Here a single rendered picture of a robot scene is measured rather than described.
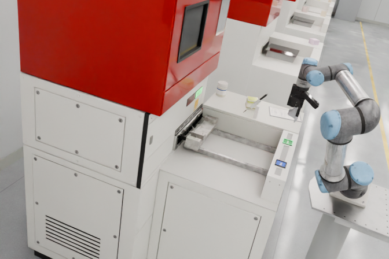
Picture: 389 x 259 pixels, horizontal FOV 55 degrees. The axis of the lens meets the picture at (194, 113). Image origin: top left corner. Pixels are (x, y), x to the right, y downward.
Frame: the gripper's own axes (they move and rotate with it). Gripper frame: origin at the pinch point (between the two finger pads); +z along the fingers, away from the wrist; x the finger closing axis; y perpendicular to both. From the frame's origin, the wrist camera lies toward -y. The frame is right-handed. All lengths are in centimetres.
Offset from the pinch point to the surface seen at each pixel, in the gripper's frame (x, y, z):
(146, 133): 66, 59, -2
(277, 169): 31.4, 1.4, 15.1
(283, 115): -34.8, 8.4, 13.9
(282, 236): -38, -16, 111
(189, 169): 37, 45, 29
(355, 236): -69, -70, 111
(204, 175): 38, 36, 29
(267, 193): 40.0, 2.4, 24.9
